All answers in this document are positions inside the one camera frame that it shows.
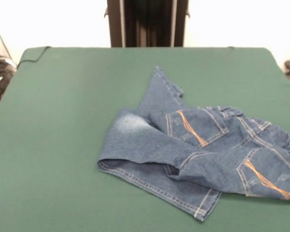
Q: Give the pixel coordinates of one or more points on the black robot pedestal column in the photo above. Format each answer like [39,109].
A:
[116,24]

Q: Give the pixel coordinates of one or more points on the blue denim jeans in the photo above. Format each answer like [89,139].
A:
[159,145]

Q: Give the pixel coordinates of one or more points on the dark green table cloth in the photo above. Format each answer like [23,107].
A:
[62,145]

